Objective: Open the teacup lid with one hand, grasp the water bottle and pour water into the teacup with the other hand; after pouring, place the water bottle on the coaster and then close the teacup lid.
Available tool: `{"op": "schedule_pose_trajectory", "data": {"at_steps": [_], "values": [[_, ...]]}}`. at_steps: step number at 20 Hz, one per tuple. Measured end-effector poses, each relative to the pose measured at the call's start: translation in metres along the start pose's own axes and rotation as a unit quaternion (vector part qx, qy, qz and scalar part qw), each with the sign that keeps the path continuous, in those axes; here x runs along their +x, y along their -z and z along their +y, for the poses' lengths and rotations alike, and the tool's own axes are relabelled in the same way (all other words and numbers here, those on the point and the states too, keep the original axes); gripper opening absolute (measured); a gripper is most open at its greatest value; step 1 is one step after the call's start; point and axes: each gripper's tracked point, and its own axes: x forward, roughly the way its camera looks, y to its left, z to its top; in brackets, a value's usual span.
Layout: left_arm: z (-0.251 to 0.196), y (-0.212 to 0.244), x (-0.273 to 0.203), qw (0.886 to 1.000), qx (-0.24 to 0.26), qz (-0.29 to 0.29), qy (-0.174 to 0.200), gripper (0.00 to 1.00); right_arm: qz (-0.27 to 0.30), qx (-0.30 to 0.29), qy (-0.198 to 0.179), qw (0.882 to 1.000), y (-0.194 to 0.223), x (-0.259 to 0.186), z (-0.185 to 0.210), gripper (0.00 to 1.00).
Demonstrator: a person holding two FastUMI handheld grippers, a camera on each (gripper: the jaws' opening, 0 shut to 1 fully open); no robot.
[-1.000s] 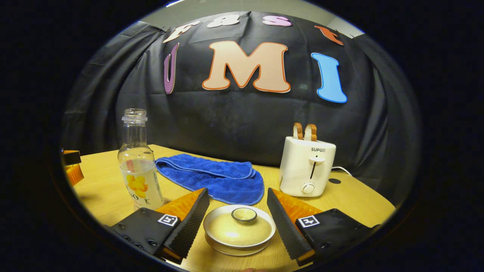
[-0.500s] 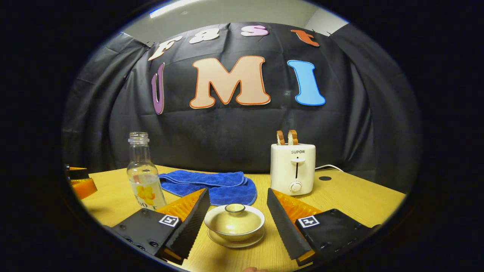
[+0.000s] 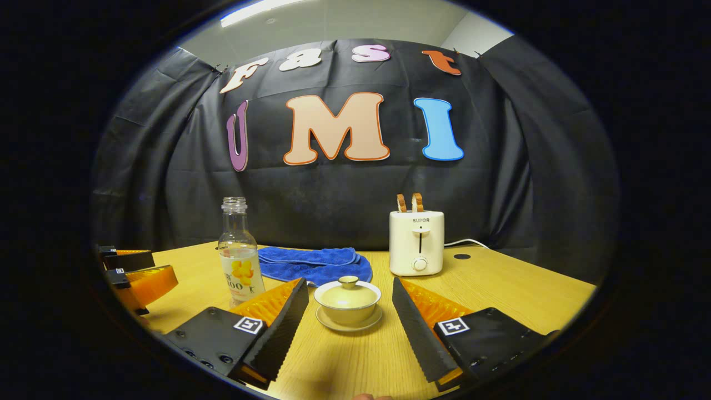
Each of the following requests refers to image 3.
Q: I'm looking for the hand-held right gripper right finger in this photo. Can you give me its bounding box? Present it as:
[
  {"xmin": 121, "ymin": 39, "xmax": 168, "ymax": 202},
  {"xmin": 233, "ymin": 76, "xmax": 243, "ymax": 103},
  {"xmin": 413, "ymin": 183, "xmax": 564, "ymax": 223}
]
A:
[{"xmin": 392, "ymin": 277, "xmax": 559, "ymax": 389}]

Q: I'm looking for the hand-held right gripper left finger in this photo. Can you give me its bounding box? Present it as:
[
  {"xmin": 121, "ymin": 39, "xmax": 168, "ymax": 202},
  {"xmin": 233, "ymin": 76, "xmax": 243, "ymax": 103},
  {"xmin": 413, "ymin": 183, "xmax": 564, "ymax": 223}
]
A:
[{"xmin": 161, "ymin": 277, "xmax": 310, "ymax": 389}]

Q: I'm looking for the cream ceramic teacup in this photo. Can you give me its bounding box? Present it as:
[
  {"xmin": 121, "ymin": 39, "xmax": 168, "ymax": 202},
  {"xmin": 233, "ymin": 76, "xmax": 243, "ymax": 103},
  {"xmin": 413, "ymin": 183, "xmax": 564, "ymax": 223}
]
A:
[{"xmin": 317, "ymin": 294, "xmax": 381, "ymax": 326}]

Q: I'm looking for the clear plastic water bottle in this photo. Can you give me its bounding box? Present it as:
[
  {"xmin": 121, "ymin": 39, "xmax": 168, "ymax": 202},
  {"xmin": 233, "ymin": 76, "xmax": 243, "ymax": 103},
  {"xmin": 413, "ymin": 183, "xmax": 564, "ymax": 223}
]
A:
[{"xmin": 218, "ymin": 197, "xmax": 266, "ymax": 309}]

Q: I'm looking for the cream ceramic teacup lid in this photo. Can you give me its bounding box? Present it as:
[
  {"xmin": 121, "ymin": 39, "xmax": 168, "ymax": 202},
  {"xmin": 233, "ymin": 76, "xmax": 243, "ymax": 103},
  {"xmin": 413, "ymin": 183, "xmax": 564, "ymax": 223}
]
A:
[{"xmin": 314, "ymin": 276, "xmax": 382, "ymax": 309}]

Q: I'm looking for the cream ceramic saucer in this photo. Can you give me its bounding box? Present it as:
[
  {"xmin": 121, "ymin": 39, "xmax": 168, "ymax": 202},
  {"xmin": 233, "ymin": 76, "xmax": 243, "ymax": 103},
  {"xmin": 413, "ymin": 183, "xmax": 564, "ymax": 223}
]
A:
[{"xmin": 316, "ymin": 304, "xmax": 384, "ymax": 333}]

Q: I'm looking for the blue towel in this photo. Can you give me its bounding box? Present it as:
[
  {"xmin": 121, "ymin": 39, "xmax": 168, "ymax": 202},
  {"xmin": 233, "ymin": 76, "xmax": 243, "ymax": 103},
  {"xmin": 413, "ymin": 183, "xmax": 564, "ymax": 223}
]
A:
[{"xmin": 257, "ymin": 246, "xmax": 374, "ymax": 287}]

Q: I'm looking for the black backdrop cloth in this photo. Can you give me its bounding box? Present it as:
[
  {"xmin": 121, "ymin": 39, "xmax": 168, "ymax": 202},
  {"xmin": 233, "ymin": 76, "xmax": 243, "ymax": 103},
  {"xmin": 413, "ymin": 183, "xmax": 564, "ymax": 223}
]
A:
[{"xmin": 92, "ymin": 39, "xmax": 620, "ymax": 284}]

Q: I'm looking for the white toaster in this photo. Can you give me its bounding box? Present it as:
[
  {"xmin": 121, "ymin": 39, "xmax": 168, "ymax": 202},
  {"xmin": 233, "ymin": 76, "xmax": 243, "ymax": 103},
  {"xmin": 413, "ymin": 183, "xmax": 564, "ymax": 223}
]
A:
[{"xmin": 389, "ymin": 210, "xmax": 445, "ymax": 277}]

